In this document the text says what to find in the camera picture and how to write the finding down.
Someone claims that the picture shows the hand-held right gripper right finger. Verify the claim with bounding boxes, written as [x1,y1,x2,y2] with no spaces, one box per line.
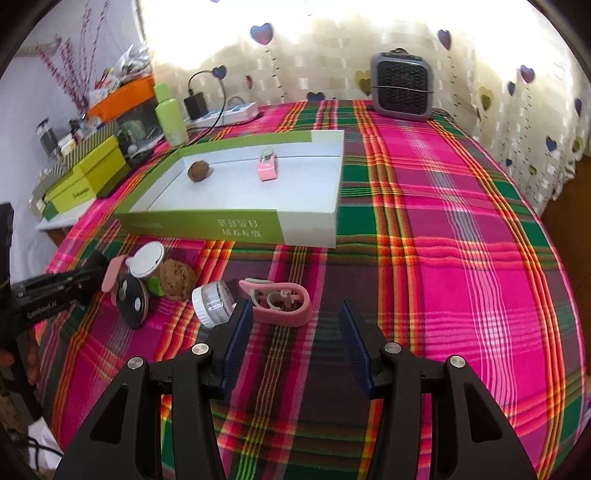
[337,300,539,480]

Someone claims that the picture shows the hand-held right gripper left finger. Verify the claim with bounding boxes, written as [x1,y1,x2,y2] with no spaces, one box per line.
[54,299,256,480]

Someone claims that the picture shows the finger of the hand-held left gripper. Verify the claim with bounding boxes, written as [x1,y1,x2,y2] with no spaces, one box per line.
[60,282,100,311]
[44,251,110,296]

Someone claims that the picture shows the black round disc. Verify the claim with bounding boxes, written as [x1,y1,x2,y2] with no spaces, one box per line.
[113,272,149,329]

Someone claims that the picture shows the green and white cardboard box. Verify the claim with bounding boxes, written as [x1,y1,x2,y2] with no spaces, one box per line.
[113,129,346,250]

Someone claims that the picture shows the white side table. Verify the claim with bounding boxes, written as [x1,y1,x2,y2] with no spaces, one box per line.
[34,198,98,232]

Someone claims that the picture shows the white round disc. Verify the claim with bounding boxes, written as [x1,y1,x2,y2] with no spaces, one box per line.
[128,242,166,280]

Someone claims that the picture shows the brown walnut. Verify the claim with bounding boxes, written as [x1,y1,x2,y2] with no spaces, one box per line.
[158,258,199,302]
[187,160,214,183]

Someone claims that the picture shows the black smartphone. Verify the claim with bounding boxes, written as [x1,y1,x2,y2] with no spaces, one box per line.
[95,157,160,200]

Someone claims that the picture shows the plain yellow-green box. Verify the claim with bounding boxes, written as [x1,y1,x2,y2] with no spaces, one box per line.
[69,137,132,178]

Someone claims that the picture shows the striped gift box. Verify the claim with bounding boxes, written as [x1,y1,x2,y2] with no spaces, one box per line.
[60,121,122,169]

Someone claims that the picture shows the pink green plaid blanket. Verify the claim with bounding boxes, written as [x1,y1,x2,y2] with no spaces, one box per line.
[34,99,585,480]

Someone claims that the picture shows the dark glass jar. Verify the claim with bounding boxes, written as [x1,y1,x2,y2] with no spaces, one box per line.
[36,119,58,155]

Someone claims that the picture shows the small pink toy chair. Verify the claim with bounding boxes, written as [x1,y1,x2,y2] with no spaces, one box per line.
[256,147,279,182]

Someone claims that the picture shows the light green bottle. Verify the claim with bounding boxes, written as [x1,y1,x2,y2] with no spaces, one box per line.
[153,82,189,147]

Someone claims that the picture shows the clear bin with orange lid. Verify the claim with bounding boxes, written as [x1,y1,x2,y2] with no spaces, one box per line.
[87,76,162,153]

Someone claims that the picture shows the black charger plug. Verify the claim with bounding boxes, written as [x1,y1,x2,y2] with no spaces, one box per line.
[184,92,208,118]

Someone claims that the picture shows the clear plastic bag of sundries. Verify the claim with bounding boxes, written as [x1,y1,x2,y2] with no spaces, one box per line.
[90,44,153,90]

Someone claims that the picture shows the pink artificial flower branches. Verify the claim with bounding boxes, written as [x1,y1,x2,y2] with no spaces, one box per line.
[39,9,100,112]

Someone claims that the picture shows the white power strip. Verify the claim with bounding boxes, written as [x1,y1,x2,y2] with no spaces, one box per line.
[185,100,259,129]

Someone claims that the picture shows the grey portable heater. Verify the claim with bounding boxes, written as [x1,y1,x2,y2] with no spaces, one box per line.
[370,48,435,121]

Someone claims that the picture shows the heart pattern curtain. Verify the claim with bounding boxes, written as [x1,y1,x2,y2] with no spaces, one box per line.
[139,0,591,217]

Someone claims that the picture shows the black charger cable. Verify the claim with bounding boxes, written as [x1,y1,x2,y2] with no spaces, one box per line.
[187,68,229,125]

